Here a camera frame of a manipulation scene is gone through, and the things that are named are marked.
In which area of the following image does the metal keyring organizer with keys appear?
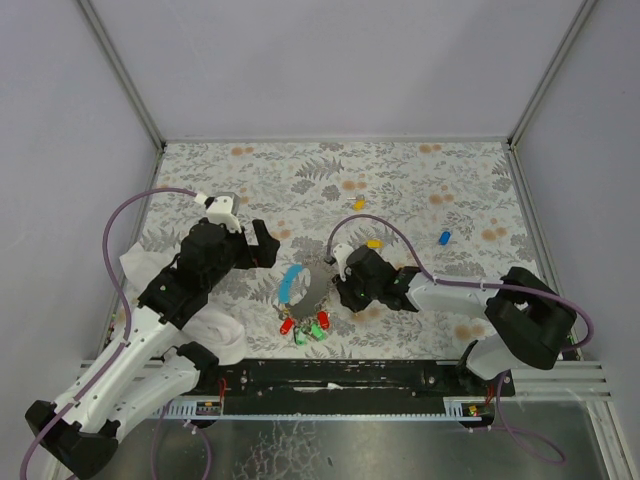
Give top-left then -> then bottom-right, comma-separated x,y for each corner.
277,264 -> 331,346

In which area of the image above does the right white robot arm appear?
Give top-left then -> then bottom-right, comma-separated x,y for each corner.
330,244 -> 577,381

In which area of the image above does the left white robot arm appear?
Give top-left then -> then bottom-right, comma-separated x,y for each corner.
25,219 -> 280,479

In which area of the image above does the yellow key near centre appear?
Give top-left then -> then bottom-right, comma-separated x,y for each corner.
366,239 -> 384,249

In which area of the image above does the yellow key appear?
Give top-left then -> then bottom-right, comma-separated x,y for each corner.
348,194 -> 366,211
366,239 -> 384,249

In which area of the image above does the yellow key far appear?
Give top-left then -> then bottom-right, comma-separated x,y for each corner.
348,194 -> 366,211

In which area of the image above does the white cloth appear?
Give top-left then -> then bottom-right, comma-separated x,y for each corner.
119,243 -> 248,366

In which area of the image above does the blue key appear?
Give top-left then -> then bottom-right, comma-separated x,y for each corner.
438,231 -> 451,245

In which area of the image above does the floral table mat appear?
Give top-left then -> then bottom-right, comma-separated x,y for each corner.
139,142 -> 536,359

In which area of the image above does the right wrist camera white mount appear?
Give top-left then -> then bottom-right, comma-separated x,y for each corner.
324,243 -> 354,281

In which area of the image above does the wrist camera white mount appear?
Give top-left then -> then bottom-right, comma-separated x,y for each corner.
194,192 -> 242,234
324,243 -> 354,281

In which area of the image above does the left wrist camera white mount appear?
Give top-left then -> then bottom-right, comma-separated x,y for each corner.
194,192 -> 242,234

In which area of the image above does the purple cable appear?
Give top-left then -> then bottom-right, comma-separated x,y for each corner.
324,214 -> 596,351
479,374 -> 567,464
19,187 -> 201,480
150,404 -> 213,480

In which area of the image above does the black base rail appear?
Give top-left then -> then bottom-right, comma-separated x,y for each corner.
182,359 -> 514,418

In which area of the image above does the purple cable lower left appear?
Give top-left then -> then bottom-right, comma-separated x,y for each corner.
150,404 -> 213,480

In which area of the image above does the purple cable lower right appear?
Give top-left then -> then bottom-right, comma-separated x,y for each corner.
479,374 -> 567,464

